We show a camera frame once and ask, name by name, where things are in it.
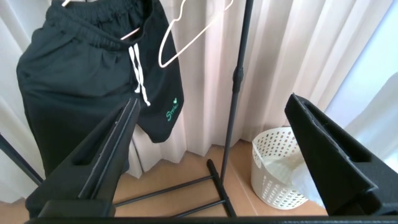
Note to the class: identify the black clothes rack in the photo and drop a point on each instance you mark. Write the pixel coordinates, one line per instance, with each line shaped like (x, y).
(237, 77)

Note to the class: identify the white laundry basket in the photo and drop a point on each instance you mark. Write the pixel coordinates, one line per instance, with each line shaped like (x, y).
(264, 186)

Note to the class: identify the pink clothes hanger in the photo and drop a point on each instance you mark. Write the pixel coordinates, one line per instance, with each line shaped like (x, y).
(130, 33)
(161, 62)

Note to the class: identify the black shorts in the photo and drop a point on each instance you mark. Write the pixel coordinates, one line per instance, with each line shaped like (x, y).
(77, 87)

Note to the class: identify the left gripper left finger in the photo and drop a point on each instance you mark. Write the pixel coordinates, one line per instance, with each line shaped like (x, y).
(93, 174)

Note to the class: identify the beige curtain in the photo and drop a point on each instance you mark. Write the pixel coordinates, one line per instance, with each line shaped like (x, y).
(280, 46)

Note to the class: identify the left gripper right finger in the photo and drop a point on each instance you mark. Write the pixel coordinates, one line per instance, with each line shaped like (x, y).
(351, 174)

